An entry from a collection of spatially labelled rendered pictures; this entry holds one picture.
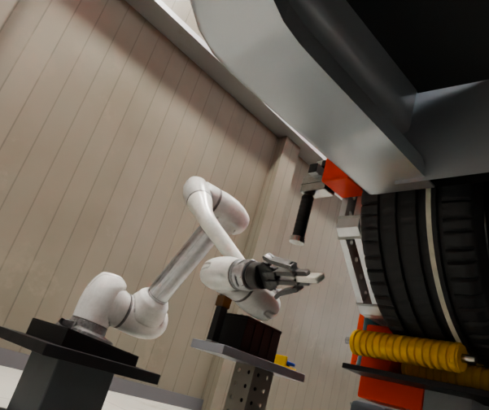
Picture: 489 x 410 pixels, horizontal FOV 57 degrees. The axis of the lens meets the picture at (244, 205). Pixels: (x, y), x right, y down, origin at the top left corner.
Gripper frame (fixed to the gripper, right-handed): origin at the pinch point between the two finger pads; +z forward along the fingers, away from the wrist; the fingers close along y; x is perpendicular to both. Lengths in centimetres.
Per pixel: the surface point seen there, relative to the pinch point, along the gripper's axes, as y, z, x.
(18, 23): 172, -308, 86
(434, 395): -25.2, 26.9, -2.2
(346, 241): 8.1, 11.0, 3.4
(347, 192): 18.9, 12.5, 6.9
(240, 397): -47, -47, 1
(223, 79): 99, -307, 290
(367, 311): -10.1, 11.6, 3.4
